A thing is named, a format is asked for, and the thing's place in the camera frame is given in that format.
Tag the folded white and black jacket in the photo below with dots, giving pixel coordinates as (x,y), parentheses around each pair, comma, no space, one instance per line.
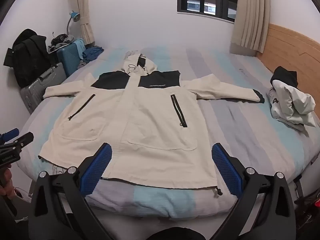
(290,102)

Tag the grey clothes pile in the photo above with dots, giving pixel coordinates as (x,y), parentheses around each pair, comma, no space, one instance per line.
(61,41)

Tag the cream and black hooded jacket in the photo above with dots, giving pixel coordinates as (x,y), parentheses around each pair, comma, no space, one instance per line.
(140,120)

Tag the black coat on wall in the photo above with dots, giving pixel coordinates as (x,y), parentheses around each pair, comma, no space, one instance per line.
(27,55)

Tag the beige curtain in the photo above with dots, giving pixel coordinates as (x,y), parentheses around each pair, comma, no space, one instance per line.
(83,12)
(250,17)

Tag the silver ribbed suitcase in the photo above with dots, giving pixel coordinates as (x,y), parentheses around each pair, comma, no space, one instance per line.
(40,85)

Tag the blue desk lamp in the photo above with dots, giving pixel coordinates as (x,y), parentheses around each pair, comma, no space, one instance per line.
(74,16)

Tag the blue suitcase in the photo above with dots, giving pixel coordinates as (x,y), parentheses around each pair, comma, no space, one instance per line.
(67,57)

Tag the person's left hand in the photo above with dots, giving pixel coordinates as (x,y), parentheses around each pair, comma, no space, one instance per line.
(6,181)

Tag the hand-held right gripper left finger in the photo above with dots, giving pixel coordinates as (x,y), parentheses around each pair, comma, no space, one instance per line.
(96,170)

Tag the light blue cloth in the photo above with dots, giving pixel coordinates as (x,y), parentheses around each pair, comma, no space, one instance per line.
(79,47)

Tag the wooden headboard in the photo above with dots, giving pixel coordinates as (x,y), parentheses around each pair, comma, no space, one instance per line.
(287,45)

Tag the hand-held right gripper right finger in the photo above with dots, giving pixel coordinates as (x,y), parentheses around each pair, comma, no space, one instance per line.
(227,171)

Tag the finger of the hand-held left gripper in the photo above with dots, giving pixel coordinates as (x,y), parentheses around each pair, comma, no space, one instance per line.
(25,138)
(11,133)

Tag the blue clothes pile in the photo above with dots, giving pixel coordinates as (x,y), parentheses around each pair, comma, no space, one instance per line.
(92,52)

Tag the bed with striped sheet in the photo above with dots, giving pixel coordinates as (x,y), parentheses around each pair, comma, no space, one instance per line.
(225,135)

